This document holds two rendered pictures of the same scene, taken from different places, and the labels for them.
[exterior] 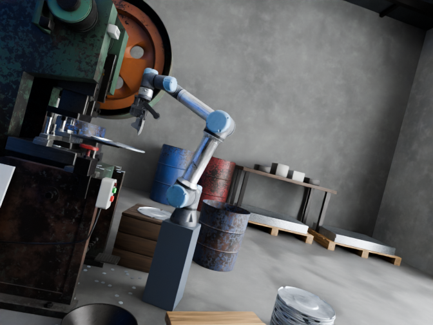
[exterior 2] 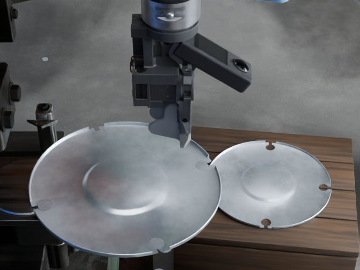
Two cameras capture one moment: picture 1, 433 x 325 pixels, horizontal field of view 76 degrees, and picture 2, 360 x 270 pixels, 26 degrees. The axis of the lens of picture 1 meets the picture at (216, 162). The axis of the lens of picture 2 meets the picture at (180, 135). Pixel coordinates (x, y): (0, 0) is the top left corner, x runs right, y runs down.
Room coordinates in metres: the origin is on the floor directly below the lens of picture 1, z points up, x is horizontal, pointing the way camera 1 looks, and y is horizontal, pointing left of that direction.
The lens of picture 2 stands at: (0.67, 0.35, 1.60)
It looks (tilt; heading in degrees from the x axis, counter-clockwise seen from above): 40 degrees down; 8
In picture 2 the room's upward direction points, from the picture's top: straight up
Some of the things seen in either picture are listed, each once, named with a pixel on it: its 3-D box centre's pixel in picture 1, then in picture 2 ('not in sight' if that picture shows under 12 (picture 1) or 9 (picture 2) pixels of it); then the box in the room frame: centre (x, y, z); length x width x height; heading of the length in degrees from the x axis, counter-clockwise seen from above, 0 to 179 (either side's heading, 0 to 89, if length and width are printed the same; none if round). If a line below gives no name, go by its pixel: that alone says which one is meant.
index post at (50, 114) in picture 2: not in sight; (46, 127); (1.66, 0.71, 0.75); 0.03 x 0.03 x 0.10; 8
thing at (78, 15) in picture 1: (92, 31); not in sight; (1.47, 0.81, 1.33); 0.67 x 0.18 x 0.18; 8
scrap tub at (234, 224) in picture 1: (219, 233); not in sight; (2.33, -0.18, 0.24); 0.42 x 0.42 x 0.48
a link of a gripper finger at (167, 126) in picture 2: (136, 126); (169, 127); (1.50, 0.48, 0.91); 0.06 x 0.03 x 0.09; 97
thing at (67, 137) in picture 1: (66, 136); not in sight; (1.47, 0.81, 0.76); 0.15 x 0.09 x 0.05; 8
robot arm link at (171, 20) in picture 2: (145, 93); (170, 6); (1.52, 0.47, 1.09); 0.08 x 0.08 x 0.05
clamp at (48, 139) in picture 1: (51, 134); not in sight; (1.31, 0.79, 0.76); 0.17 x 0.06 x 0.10; 8
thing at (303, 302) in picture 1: (305, 302); not in sight; (1.42, -0.63, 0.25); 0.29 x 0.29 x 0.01
